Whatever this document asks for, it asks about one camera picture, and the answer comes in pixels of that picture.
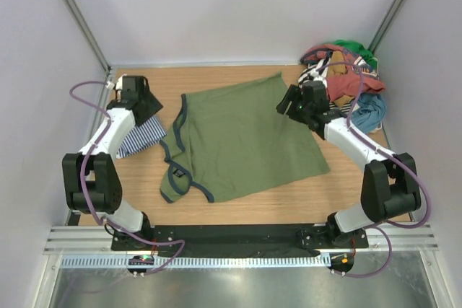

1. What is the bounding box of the red patterned garment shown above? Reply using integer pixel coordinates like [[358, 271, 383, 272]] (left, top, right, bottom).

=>
[[300, 43, 385, 101]]

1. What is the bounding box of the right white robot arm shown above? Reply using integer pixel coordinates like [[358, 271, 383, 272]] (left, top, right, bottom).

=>
[[276, 81, 422, 247]]

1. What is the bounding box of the olive green tank top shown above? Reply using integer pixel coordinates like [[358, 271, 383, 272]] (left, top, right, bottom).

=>
[[160, 73, 330, 203]]

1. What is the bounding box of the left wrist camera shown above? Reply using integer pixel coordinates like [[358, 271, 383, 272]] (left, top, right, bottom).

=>
[[105, 77, 123, 92]]

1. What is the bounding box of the blue white striped tank top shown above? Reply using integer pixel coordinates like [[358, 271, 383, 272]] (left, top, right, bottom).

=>
[[116, 115, 167, 159]]

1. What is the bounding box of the left aluminium frame post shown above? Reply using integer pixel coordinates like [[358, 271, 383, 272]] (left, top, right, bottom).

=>
[[43, 0, 113, 73]]

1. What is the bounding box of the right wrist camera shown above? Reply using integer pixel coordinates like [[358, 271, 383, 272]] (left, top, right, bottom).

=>
[[311, 69, 327, 84]]

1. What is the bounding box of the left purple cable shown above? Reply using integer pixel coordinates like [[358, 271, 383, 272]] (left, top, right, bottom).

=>
[[69, 79, 187, 276]]

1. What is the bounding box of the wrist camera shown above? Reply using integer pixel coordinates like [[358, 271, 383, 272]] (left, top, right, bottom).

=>
[[311, 69, 327, 84], [105, 77, 123, 92]]

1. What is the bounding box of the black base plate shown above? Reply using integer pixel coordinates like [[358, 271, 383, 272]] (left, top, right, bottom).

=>
[[111, 223, 369, 260]]

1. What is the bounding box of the aluminium frame post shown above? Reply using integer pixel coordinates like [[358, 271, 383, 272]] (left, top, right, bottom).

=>
[[368, 0, 406, 53], [43, 0, 113, 73]]

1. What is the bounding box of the teal blue garment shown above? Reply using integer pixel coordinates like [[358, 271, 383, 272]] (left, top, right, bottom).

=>
[[351, 93, 387, 134]]

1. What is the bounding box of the right aluminium frame post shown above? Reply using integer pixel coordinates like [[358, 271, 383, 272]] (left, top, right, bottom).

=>
[[368, 0, 406, 53]]

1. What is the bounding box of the slotted cable duct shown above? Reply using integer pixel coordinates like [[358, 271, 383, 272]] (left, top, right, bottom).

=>
[[60, 253, 331, 270]]

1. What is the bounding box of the bright green garment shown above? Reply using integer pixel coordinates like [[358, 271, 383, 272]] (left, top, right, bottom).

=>
[[332, 39, 375, 60]]

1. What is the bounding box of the black white striped garment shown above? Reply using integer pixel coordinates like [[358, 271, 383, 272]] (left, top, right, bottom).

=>
[[297, 58, 354, 113]]

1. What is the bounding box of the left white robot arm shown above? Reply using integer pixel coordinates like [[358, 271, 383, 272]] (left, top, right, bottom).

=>
[[61, 74, 162, 250]]

